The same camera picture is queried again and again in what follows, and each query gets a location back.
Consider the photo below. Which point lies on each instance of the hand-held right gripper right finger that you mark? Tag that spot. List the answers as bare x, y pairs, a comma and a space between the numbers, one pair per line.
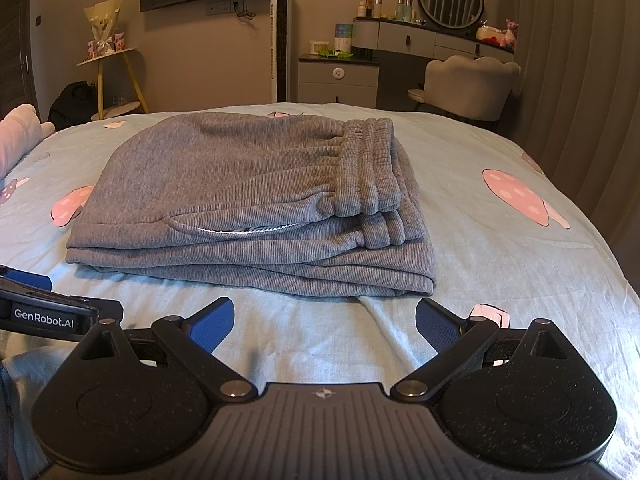
435, 325

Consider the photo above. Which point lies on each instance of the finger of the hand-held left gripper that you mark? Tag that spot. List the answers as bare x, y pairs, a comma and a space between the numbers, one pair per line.
30, 280

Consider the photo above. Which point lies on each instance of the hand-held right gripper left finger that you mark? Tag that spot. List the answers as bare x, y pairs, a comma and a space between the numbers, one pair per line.
212, 322

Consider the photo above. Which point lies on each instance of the grey pants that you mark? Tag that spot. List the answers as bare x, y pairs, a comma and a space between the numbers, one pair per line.
240, 185

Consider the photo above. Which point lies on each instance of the mushroom print bed sheet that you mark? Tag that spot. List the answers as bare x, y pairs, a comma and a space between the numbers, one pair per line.
500, 260

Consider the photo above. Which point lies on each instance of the pink plush pillow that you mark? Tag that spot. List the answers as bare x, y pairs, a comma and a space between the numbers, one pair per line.
17, 135

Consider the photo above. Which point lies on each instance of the black bag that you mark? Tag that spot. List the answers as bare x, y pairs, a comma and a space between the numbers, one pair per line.
72, 105

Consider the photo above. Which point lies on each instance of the yellow-legged side table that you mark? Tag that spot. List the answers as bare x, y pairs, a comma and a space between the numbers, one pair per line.
122, 77

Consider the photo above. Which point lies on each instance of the small pink gift box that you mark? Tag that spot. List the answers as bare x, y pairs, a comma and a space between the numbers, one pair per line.
120, 41
92, 47

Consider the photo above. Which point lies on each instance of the beige shell-back chair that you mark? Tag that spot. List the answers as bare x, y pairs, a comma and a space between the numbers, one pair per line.
470, 85

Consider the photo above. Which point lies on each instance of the dark wooden door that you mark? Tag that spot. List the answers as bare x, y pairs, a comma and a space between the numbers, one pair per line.
15, 35

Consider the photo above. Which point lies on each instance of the grey nightstand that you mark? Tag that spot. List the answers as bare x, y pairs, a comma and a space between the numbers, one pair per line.
337, 80

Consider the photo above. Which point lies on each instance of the cream wrapped flower bouquet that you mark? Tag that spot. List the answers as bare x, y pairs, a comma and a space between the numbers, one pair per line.
104, 22

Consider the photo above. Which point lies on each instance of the grey vanity desk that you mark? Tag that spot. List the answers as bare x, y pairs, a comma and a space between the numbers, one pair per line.
425, 37

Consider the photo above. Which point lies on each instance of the green leafy decoration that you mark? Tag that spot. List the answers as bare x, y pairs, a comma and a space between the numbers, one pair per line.
336, 53

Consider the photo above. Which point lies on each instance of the white tower fan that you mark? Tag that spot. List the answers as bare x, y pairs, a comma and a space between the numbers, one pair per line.
280, 40

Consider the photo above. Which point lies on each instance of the beige curtain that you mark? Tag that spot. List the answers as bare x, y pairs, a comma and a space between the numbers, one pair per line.
580, 70

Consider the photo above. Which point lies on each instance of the pink pig plush toy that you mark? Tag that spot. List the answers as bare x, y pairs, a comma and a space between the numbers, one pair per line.
510, 34

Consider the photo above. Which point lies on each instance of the blue and white box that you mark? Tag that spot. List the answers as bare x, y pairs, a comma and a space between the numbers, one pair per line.
343, 37

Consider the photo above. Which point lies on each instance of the clear glass bottle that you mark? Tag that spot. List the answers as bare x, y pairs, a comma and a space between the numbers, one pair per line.
401, 10
410, 10

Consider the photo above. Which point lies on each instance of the light cosmetic bottle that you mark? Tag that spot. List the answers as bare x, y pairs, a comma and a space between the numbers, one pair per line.
377, 8

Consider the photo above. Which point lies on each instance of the small white bottle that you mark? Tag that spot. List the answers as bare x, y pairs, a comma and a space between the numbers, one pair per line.
361, 10

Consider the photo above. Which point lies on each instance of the reed diffuser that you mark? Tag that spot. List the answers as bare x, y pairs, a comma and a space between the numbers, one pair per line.
369, 7

